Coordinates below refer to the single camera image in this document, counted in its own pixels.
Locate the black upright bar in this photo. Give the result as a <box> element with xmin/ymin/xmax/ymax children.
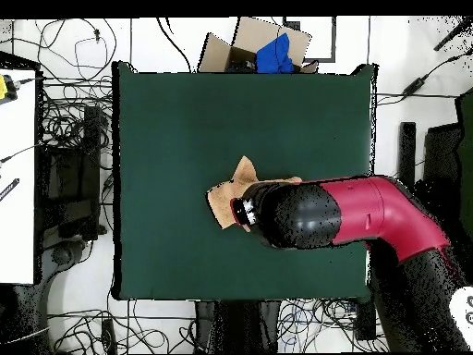
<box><xmin>397</xmin><ymin>121</ymin><xmax>418</xmax><ymax>190</ymax></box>

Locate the black rod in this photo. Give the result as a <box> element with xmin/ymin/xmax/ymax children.
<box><xmin>433</xmin><ymin>16</ymin><xmax>473</xmax><ymax>52</ymax></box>

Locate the black power strip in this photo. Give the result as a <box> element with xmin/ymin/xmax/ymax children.
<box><xmin>101</xmin><ymin>318</ymin><xmax>118</xmax><ymax>354</ymax></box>

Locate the black equipment case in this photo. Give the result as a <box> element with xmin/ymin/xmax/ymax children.
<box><xmin>40</xmin><ymin>104</ymin><xmax>103</xmax><ymax>241</ymax></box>

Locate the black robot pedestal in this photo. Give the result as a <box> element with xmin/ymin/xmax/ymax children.
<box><xmin>193</xmin><ymin>300</ymin><xmax>282</xmax><ymax>354</ymax></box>

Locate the blue cloth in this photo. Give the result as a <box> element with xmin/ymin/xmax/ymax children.
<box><xmin>255</xmin><ymin>32</ymin><xmax>296</xmax><ymax>74</ymax></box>

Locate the black floor box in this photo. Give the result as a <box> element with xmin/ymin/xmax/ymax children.
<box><xmin>355</xmin><ymin>295</ymin><xmax>377</xmax><ymax>341</ymax></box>

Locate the black panel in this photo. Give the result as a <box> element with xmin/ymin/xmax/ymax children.
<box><xmin>419</xmin><ymin>123</ymin><xmax>463</xmax><ymax>215</ymax></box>

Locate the white side table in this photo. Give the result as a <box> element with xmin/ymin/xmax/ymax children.
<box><xmin>0</xmin><ymin>67</ymin><xmax>38</xmax><ymax>286</ymax></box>

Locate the dark square frame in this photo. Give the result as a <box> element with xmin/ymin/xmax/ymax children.
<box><xmin>283</xmin><ymin>16</ymin><xmax>337</xmax><ymax>63</ymax></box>

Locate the black power adapter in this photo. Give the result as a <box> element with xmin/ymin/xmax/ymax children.
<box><xmin>401</xmin><ymin>75</ymin><xmax>427</xmax><ymax>96</ymax></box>

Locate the open cardboard box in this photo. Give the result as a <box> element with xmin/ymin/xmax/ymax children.
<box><xmin>197</xmin><ymin>16</ymin><xmax>320</xmax><ymax>74</ymax></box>

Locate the yellow and black device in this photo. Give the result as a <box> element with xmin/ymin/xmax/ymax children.
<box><xmin>0</xmin><ymin>74</ymin><xmax>18</xmax><ymax>106</ymax></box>

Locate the grey pedestal leg with foot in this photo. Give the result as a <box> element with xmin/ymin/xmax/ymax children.
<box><xmin>36</xmin><ymin>239</ymin><xmax>95</xmax><ymax>345</ymax></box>

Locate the dark green table cloth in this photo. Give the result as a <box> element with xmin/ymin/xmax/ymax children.
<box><xmin>111</xmin><ymin>60</ymin><xmax>379</xmax><ymax>301</ymax></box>

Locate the tan terry towel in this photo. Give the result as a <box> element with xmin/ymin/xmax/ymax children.
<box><xmin>205</xmin><ymin>154</ymin><xmax>303</xmax><ymax>233</ymax></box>

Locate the black flat strip tool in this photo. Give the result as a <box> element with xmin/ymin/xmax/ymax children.
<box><xmin>0</xmin><ymin>177</ymin><xmax>20</xmax><ymax>202</ymax></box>

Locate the green cloth covered stand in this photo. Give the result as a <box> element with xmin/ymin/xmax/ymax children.
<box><xmin>454</xmin><ymin>88</ymin><xmax>473</xmax><ymax>238</ymax></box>

